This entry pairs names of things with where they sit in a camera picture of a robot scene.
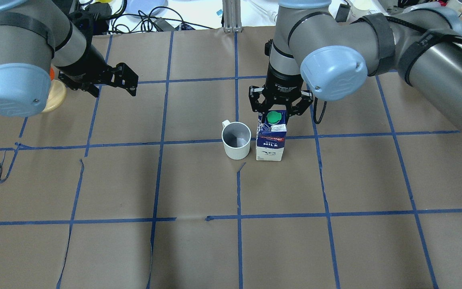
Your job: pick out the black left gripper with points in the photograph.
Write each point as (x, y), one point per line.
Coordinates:
(88, 66)

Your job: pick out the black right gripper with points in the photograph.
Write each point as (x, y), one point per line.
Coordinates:
(282, 83)

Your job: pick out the blue Pascal milk carton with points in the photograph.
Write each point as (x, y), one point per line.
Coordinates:
(271, 135)

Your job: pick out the white HOME mug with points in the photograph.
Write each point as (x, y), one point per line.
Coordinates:
(236, 137)

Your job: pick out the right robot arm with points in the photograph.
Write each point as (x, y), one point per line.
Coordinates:
(312, 57)

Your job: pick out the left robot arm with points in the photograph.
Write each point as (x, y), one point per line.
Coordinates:
(36, 35)

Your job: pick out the orange cup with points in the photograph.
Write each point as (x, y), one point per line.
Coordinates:
(52, 73)

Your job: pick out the round wooden stand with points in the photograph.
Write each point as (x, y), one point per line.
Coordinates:
(56, 97)

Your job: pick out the light blue plate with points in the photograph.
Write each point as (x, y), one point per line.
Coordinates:
(146, 6)

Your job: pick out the aluminium frame post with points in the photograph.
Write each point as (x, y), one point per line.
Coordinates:
(232, 16)

